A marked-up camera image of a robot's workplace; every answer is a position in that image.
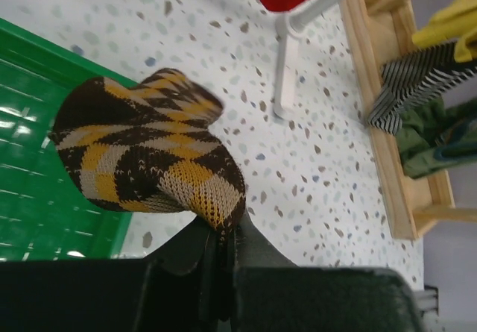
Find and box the wooden clothes rack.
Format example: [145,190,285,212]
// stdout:
[341,0,476,239]

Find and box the yellow shirt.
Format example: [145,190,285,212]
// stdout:
[412,0,476,63]

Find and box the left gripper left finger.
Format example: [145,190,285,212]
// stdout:
[1,222,216,331]

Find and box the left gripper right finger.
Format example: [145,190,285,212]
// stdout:
[230,213,425,331]

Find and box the black striped tank top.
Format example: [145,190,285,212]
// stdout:
[367,42,476,135]

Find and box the brown argyle sock front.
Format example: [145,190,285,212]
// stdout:
[49,68,246,239]

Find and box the green plastic tray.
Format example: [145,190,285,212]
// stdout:
[1,21,131,262]

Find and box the green tank top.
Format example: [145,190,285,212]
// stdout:
[395,98,476,179]

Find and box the white metal drying rack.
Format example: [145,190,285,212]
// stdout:
[274,0,342,120]

